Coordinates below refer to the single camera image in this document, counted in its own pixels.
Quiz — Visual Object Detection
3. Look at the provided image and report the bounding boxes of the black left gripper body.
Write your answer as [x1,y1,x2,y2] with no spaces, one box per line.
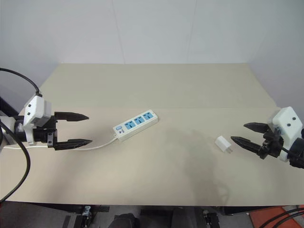
[32,113,59,151]

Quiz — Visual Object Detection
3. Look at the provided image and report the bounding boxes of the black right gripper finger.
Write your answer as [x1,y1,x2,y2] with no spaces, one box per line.
[230,135,264,155]
[243,122,272,134]

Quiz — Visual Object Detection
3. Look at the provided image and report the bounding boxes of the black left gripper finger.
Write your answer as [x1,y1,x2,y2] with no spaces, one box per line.
[54,111,90,123]
[53,139,93,152]

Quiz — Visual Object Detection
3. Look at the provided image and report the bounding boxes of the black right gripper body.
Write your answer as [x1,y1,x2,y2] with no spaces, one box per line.
[259,123,285,160]

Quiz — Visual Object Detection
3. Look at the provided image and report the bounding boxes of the white charger plug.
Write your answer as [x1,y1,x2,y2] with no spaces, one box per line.
[214,135,234,155]

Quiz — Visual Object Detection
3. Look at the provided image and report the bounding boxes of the white power strip blue sockets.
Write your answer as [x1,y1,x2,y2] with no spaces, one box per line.
[112,109,159,143]

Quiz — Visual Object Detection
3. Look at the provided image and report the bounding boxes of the orange floor mat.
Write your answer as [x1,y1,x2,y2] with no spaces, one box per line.
[246,206,304,228]

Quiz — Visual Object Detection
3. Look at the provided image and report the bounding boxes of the dark rounded shape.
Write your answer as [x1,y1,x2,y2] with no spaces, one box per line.
[113,212,141,228]

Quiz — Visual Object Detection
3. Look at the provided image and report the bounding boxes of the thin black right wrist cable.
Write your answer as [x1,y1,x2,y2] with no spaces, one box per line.
[280,147,304,159]

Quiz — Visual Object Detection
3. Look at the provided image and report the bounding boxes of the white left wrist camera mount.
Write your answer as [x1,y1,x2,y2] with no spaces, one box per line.
[23,94,52,146]

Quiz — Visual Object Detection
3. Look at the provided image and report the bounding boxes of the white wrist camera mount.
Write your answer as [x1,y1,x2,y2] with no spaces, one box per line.
[271,106,304,162]
[23,94,52,146]

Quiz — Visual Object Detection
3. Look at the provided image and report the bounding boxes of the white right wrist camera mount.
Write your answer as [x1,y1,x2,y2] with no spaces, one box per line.
[271,106,304,162]

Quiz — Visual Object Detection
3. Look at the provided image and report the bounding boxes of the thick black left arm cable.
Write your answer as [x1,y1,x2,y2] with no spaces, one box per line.
[0,120,31,203]

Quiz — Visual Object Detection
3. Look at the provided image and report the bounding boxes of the black left wrist camera cable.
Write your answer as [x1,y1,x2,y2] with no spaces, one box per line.
[0,68,43,98]

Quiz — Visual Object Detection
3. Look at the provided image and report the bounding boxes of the black floor cable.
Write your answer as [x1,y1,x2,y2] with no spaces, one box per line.
[268,210,304,228]
[258,206,304,228]

